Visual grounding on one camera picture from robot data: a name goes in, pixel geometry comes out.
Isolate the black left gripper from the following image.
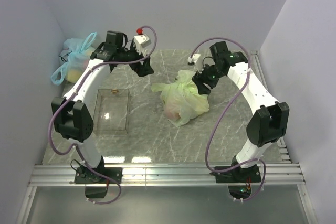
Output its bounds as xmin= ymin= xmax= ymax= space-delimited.
xmin=118 ymin=41 xmax=154 ymax=77

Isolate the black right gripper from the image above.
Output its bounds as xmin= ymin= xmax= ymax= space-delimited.
xmin=192 ymin=61 xmax=225 ymax=96

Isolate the pale green plastic bag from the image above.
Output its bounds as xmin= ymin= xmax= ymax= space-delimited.
xmin=151 ymin=70 xmax=209 ymax=127

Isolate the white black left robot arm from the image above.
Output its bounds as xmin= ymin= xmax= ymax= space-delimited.
xmin=48 ymin=26 xmax=157 ymax=183

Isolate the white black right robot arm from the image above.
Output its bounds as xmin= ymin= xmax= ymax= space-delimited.
xmin=187 ymin=37 xmax=289 ymax=182

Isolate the blue plastic bag with fruits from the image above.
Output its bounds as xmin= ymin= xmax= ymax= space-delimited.
xmin=50 ymin=32 xmax=97 ymax=86

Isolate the clear plastic tray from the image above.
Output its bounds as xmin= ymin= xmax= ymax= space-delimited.
xmin=93 ymin=89 xmax=131 ymax=136

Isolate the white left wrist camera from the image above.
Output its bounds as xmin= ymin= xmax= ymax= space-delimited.
xmin=133 ymin=28 xmax=152 ymax=53

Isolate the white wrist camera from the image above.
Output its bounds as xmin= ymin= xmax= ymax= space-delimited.
xmin=133 ymin=28 xmax=152 ymax=53
xmin=187 ymin=54 xmax=204 ymax=73

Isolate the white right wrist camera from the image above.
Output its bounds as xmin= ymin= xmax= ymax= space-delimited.
xmin=187 ymin=54 xmax=204 ymax=73

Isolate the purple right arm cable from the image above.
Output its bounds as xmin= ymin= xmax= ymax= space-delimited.
xmin=191 ymin=37 xmax=266 ymax=201

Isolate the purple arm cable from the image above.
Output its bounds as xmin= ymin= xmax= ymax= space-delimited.
xmin=47 ymin=26 xmax=158 ymax=206
xmin=191 ymin=37 xmax=266 ymax=201

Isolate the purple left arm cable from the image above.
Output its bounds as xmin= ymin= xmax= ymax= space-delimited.
xmin=47 ymin=26 xmax=158 ymax=206

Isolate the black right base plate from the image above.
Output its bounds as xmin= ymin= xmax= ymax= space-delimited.
xmin=213 ymin=165 xmax=261 ymax=184

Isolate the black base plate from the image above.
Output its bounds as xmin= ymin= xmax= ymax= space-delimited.
xmin=74 ymin=166 xmax=123 ymax=184
xmin=213 ymin=165 xmax=261 ymax=184

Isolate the aluminium mounting rail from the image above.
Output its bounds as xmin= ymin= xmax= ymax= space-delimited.
xmin=16 ymin=163 xmax=318 ymax=223

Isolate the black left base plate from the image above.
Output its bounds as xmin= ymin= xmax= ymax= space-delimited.
xmin=74 ymin=166 xmax=123 ymax=184

